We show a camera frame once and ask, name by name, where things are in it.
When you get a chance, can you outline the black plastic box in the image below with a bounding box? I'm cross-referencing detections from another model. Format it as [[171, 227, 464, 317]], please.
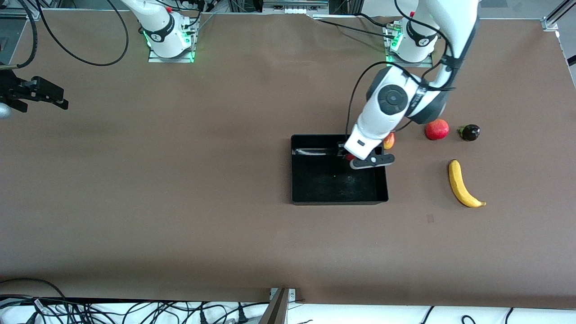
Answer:
[[290, 134, 389, 206]]

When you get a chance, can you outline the yellow banana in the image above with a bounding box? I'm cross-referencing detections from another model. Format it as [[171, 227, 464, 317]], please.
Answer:
[[448, 159, 487, 208]]

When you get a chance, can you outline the red pomegranate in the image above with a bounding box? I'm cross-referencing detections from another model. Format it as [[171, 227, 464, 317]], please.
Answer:
[[425, 119, 450, 141]]

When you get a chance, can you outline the dark purple eggplant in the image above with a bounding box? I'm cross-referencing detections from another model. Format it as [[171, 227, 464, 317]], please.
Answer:
[[458, 124, 481, 142]]

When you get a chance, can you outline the white power strip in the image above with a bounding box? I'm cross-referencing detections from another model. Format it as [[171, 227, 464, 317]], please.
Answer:
[[263, 0, 329, 14]]

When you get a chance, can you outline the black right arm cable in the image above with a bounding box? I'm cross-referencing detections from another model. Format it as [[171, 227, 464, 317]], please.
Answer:
[[0, 0, 130, 69]]

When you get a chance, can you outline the aluminium frame profile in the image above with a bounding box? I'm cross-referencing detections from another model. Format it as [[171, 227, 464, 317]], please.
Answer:
[[0, 0, 43, 21], [541, 0, 576, 32]]

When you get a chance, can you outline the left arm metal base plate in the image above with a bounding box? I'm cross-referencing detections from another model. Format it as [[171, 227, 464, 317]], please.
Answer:
[[385, 22, 434, 68]]

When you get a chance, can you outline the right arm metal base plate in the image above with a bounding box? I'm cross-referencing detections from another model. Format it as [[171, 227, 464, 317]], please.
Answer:
[[148, 25, 195, 63]]

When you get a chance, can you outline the black cable to arm base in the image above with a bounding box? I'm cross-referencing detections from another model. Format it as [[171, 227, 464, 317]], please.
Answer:
[[315, 13, 400, 39]]

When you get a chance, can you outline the metal table bracket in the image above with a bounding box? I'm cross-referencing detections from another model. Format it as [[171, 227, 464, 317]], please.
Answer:
[[259, 288, 297, 324]]

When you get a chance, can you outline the long looping black floor cable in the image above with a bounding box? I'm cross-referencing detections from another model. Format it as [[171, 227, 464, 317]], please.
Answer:
[[0, 278, 69, 304]]

